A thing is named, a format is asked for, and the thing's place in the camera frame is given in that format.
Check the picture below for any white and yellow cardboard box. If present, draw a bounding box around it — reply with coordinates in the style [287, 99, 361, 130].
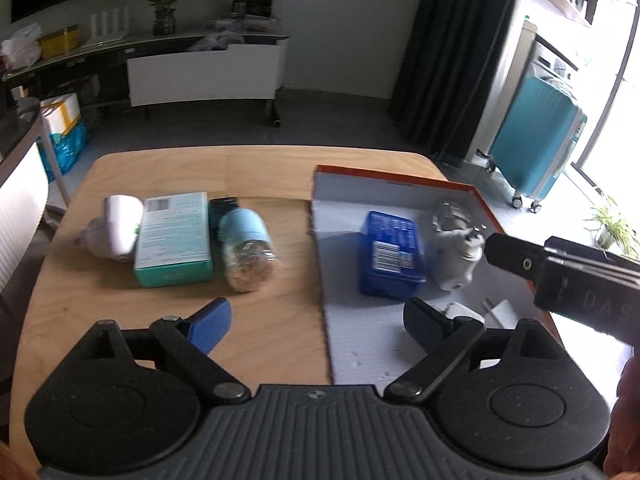
[40, 92, 81, 136]

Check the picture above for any teal hard-shell suitcase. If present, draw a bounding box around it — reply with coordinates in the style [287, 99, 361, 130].
[486, 76, 587, 214]

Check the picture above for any white router with antennas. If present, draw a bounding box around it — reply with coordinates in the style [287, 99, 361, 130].
[84, 6, 130, 48]

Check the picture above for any dark framed picture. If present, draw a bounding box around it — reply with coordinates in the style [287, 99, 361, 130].
[231, 0, 273, 18]

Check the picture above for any black power adapter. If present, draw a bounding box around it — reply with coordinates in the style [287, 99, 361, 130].
[208, 196, 239, 245]

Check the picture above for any person's right hand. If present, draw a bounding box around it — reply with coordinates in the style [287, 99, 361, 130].
[603, 356, 640, 479]

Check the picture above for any white appliance behind suitcase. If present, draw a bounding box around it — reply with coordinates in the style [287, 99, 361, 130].
[464, 18, 578, 162]

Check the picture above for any teal and white carton box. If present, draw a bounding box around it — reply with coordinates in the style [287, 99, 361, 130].
[134, 192, 214, 288]

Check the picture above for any blue-capped toothpick jar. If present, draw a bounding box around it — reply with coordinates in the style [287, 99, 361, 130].
[218, 208, 278, 292]

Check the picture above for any white plastic bag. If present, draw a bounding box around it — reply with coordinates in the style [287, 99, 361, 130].
[1, 23, 42, 72]

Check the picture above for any white charger cube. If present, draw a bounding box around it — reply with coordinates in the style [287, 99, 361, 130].
[444, 301, 485, 323]
[482, 298, 520, 330]

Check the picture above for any dark green curtain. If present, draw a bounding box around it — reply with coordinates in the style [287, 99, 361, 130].
[387, 0, 516, 159]

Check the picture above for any clear and white faucet filter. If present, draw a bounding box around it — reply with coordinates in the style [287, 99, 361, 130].
[431, 202, 485, 292]

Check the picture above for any yellow tin box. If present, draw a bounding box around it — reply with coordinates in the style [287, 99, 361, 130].
[39, 25, 79, 60]

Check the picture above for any blue plastic bag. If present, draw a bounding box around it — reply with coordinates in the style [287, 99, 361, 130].
[44, 118, 89, 174]

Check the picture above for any orange-rimmed white cardboard tray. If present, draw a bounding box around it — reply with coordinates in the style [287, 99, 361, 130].
[311, 166, 556, 389]

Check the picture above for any white smart plug device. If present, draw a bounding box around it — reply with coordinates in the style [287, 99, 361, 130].
[75, 194, 144, 262]

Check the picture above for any white and black TV cabinet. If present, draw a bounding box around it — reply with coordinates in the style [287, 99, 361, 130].
[1, 32, 290, 128]

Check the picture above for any small plant by window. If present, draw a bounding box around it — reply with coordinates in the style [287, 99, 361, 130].
[585, 202, 639, 260]

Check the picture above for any white ribbed side cabinet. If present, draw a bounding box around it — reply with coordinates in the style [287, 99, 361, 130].
[1, 106, 49, 289]

